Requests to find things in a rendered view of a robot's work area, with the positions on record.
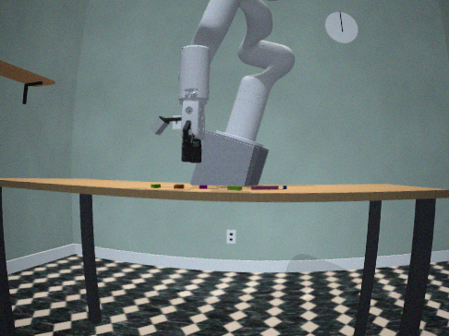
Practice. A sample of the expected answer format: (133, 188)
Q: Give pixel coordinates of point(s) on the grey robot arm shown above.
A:
(254, 90)

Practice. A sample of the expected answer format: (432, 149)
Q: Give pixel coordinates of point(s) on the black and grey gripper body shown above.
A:
(193, 110)

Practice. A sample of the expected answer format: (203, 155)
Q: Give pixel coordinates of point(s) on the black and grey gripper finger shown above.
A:
(197, 150)
(187, 150)

